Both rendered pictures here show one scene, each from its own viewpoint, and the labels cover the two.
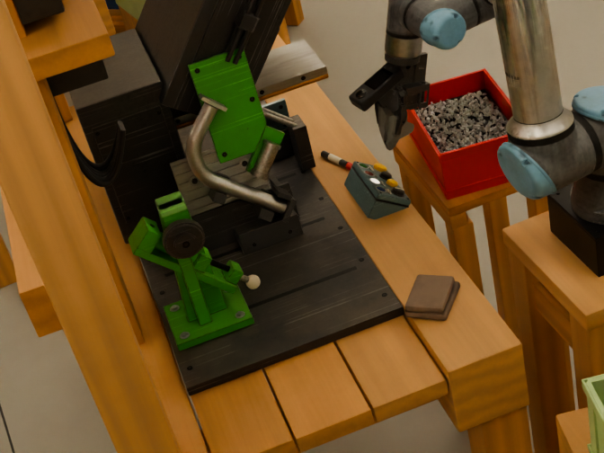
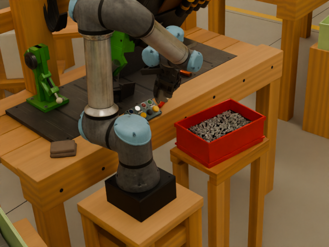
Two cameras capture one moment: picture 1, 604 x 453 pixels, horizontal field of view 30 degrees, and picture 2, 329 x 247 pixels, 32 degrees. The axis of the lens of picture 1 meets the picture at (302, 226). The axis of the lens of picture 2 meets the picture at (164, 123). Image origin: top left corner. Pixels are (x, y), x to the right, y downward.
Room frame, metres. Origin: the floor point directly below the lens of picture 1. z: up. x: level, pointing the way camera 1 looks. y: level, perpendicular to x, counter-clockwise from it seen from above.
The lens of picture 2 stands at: (0.91, -1.96, 2.12)
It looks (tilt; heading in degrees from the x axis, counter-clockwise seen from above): 31 degrees down; 57
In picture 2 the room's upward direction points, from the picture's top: 3 degrees counter-clockwise
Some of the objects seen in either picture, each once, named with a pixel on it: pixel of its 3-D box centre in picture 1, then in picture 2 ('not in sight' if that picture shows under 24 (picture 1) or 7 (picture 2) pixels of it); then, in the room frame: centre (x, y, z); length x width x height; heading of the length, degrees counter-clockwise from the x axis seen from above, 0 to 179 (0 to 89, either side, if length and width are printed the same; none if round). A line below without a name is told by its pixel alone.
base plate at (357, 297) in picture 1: (223, 204); (129, 82); (2.10, 0.16, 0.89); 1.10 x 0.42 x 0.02; 10
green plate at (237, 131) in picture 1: (226, 99); (121, 36); (2.04, 0.08, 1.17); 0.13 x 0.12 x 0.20; 10
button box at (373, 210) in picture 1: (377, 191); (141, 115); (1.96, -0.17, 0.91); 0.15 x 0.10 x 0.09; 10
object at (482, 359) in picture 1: (346, 186); (171, 114); (2.15, -0.12, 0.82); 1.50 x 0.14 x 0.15; 10
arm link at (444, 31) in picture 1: (442, 20); (160, 53); (1.95, -0.36, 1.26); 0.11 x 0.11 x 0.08; 19
